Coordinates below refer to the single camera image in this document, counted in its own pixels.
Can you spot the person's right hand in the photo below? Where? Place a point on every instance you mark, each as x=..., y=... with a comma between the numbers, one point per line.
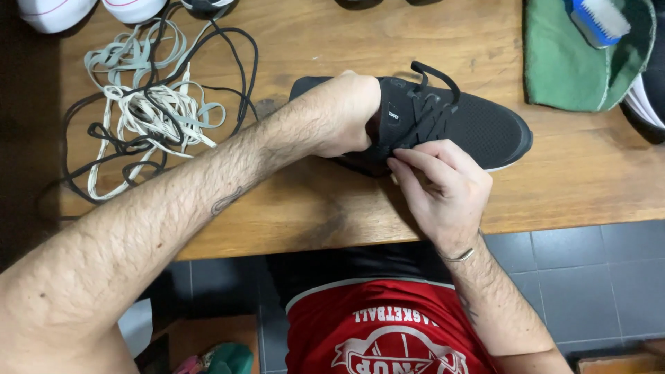
x=447, y=192

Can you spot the person's left hand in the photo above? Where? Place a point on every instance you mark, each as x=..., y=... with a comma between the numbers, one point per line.
x=343, y=114

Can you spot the black mesh sneaker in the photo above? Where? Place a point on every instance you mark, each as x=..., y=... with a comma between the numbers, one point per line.
x=478, y=130

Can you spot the black lace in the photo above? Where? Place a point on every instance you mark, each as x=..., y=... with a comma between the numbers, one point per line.
x=434, y=111

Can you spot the thin black round shoelace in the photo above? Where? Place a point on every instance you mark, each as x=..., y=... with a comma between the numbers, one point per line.
x=241, y=67

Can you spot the dark shoe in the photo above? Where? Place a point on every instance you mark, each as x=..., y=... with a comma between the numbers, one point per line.
x=358, y=3
x=423, y=2

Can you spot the black undershirt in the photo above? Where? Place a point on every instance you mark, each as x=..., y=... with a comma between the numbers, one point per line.
x=343, y=265

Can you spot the red basketball jersey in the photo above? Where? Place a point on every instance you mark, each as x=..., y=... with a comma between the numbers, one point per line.
x=384, y=332

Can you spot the green cloth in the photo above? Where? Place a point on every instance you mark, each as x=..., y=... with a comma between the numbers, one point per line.
x=561, y=67

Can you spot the black shoe with white trim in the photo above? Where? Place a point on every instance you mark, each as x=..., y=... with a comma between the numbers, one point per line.
x=205, y=6

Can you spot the white flat shoelace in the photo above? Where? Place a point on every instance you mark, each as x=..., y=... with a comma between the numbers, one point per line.
x=156, y=111

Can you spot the grey flat shoelace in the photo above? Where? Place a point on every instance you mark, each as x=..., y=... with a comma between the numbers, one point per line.
x=136, y=60

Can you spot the black and white sneaker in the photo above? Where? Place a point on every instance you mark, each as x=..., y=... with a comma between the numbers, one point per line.
x=649, y=104

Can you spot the blue brush with white bristles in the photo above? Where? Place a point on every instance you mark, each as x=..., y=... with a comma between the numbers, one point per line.
x=602, y=23

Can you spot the flat black loose shoelace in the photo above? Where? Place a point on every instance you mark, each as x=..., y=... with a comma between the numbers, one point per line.
x=111, y=143

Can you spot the wooden box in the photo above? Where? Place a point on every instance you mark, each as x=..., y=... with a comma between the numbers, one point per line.
x=621, y=363

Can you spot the wooden stool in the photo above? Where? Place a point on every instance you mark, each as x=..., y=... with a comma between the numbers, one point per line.
x=208, y=337

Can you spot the colourful green pink item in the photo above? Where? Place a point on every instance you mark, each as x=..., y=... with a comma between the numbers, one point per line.
x=228, y=359

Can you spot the white bag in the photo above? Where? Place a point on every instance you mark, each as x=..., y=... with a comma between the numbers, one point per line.
x=136, y=327

